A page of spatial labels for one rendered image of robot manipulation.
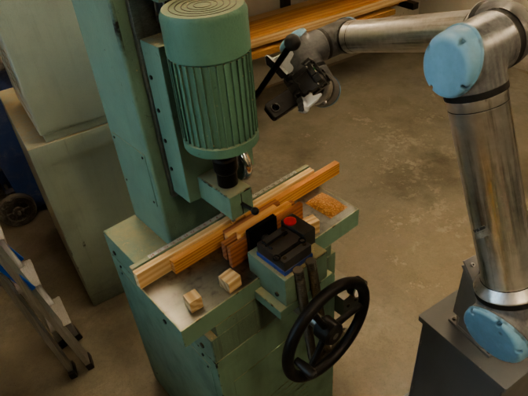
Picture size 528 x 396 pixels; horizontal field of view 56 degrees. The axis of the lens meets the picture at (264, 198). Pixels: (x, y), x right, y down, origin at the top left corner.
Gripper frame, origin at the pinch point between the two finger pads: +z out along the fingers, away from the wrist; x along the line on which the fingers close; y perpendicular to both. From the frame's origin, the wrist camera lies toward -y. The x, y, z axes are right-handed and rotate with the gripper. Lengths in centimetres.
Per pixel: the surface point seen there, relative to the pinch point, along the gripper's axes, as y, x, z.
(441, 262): -14, 80, -145
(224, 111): -10.6, -0.2, 11.5
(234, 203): -26.6, 14.7, -3.4
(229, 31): 1.4, -9.6, 17.8
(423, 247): -18, 71, -153
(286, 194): -21.8, 18.3, -26.2
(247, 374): -56, 54, -13
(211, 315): -42, 34, 7
